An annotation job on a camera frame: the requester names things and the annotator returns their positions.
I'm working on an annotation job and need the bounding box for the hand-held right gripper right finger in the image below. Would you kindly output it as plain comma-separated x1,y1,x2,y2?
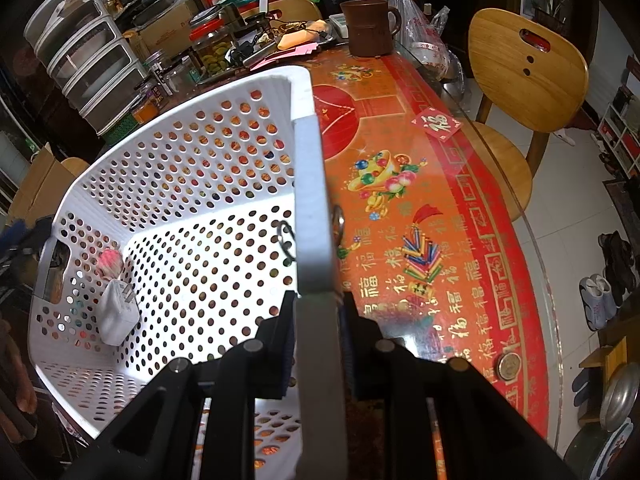
339,291,573,480

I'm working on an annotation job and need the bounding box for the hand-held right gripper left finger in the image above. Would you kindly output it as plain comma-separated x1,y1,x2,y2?
60,290,301,480

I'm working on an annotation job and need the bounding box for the white perforated plastic basket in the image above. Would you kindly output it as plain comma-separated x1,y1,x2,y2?
27,65,321,480

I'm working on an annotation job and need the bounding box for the red printed tablecloth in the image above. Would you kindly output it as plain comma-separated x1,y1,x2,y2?
190,47,551,480

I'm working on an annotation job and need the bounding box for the red paper square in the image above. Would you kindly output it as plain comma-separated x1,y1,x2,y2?
411,107,463,142

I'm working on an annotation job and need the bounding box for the grey slipper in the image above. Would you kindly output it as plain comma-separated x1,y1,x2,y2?
592,274,619,321
579,280,608,332

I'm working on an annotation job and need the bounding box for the green woven basket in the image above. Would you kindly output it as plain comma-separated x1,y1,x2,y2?
102,110,146,148

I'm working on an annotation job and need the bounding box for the metal pan lid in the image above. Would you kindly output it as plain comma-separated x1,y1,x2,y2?
600,362,640,433

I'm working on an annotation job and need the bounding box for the orange jar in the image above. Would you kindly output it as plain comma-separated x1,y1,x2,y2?
132,95,161,126

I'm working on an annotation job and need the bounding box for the metal tray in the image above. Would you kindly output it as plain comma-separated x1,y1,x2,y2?
195,25,336,85

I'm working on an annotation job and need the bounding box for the black shoe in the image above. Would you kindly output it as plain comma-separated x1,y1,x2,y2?
597,231,638,306

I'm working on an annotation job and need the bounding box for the pink paper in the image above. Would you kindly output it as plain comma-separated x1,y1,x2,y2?
250,42,318,71

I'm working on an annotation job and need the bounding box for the flat folded cardboard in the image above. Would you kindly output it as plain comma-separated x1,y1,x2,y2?
7,142,91,231

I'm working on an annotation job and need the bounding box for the glass jar with red lid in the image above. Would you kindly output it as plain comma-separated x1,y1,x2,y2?
189,10,236,78

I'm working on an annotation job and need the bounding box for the orange packet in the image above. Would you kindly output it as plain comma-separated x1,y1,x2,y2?
277,30,321,51

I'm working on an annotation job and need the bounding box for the clear jar with black label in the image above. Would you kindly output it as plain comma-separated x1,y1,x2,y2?
145,50,173,78

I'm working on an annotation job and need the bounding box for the clear plastic bag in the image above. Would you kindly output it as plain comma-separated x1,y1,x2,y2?
387,0,468,96

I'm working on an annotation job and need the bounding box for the brown mug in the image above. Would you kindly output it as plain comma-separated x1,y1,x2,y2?
340,0,402,57

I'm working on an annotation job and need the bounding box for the brown cardboard box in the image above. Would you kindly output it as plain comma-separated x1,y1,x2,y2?
137,0,201,56

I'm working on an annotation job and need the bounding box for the white cubby shelf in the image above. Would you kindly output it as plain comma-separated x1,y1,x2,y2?
597,55,640,178

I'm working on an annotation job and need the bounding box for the clear plastic drawer tower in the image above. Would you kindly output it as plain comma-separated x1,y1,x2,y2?
23,0,151,136

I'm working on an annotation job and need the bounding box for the wooden chair with cutout handle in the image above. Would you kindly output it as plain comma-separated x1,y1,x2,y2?
452,8,590,223

